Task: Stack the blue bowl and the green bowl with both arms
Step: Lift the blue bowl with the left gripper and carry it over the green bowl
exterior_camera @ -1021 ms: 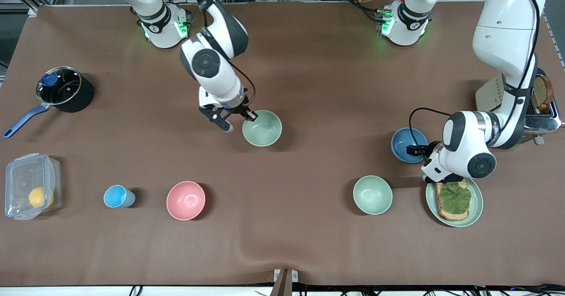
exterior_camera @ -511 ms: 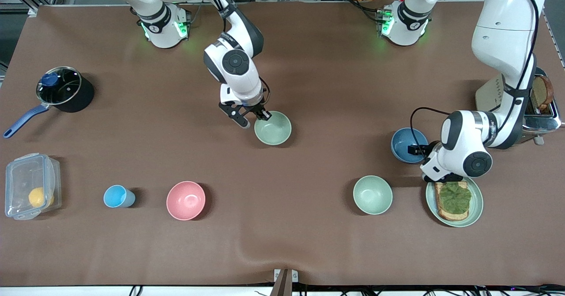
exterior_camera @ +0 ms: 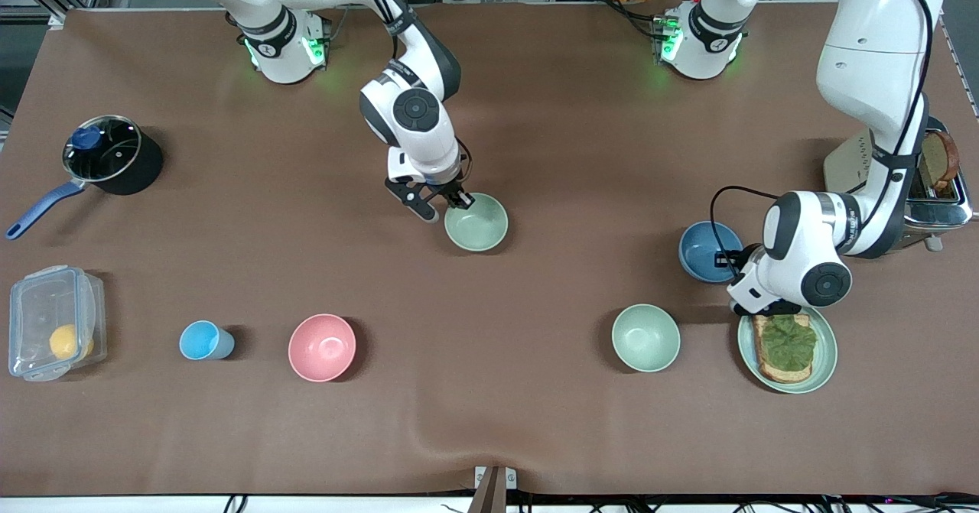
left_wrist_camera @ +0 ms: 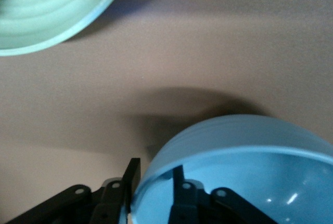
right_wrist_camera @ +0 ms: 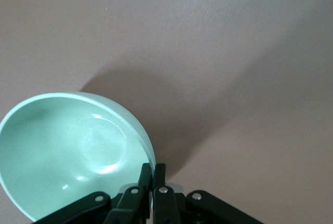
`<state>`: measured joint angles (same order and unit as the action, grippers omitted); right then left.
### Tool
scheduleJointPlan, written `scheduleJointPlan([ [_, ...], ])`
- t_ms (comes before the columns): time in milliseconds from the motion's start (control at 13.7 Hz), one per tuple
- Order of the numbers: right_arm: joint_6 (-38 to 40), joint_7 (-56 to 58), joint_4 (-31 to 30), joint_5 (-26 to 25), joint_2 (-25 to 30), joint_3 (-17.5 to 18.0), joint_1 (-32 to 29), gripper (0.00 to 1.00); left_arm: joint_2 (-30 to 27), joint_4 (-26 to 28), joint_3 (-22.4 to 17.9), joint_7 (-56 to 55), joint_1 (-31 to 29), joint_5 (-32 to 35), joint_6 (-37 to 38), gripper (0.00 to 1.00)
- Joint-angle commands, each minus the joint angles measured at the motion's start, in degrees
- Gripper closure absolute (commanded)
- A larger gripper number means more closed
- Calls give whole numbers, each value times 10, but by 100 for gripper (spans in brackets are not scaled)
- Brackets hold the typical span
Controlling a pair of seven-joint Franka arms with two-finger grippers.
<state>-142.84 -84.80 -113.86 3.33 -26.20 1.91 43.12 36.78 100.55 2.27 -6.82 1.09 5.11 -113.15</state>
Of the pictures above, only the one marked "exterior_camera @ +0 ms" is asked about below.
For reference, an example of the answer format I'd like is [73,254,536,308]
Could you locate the metal table edge bracket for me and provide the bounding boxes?
[468,466,518,513]

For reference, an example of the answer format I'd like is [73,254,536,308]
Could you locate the blue bowl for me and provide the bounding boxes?
[678,221,744,284]

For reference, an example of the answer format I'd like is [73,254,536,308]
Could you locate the pink bowl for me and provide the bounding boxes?
[288,313,357,383]

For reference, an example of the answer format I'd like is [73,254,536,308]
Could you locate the yellow lemon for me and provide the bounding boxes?
[49,323,94,361]

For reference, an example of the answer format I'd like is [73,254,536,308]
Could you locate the clear plastic lidded container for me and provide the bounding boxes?
[8,265,108,382]

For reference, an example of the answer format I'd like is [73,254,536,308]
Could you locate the green lettuce leaf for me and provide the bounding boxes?
[759,314,818,372]

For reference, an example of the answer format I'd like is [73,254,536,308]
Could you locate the glass lid with blue knob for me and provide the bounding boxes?
[63,115,143,183]

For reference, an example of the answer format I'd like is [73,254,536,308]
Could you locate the brown bread slice in toaster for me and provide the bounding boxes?
[918,131,960,193]

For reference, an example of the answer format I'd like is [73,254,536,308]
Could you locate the silver toaster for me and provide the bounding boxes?
[824,115,974,255]

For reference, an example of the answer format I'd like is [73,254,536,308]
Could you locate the pale green plate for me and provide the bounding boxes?
[737,307,838,394]

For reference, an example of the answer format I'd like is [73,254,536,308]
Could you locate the toast slice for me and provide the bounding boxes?
[750,313,813,385]

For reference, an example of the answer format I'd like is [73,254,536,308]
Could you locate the black pot with blue handle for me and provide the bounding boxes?
[6,115,164,240]

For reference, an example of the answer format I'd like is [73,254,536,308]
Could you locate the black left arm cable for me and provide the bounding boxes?
[710,0,935,271]

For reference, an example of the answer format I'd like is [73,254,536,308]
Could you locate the pale green bowl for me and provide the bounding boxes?
[444,192,509,253]
[611,304,681,373]

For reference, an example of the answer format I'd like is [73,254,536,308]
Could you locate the light blue cup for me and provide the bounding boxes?
[179,320,236,362]

